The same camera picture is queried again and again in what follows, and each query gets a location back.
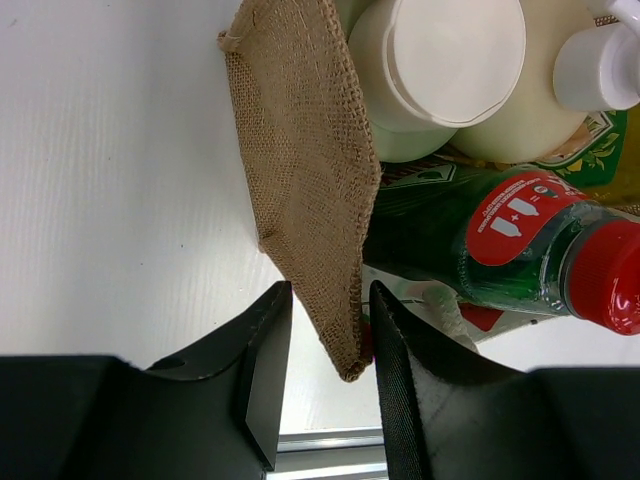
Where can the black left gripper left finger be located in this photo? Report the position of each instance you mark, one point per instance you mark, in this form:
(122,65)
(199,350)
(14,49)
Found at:
(209,411)

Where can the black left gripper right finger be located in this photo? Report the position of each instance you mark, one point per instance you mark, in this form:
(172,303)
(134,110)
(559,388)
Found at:
(450,413)

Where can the yellow oil bottle red cap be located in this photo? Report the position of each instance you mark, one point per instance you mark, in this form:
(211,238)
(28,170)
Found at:
(602,159)

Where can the burlap canvas bag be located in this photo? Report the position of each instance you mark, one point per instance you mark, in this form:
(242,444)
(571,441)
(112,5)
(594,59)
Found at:
(306,145)

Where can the cream pump lotion bottle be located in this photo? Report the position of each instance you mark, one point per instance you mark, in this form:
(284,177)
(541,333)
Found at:
(581,57)

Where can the green bottle red cap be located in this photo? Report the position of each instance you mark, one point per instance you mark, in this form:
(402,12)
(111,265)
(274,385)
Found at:
(521,240)

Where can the white-capped pale green bottle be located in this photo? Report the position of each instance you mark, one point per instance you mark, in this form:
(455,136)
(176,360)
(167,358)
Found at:
(428,69)

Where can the aluminium frame rail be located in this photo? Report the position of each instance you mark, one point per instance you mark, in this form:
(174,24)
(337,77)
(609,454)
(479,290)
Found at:
(331,454)

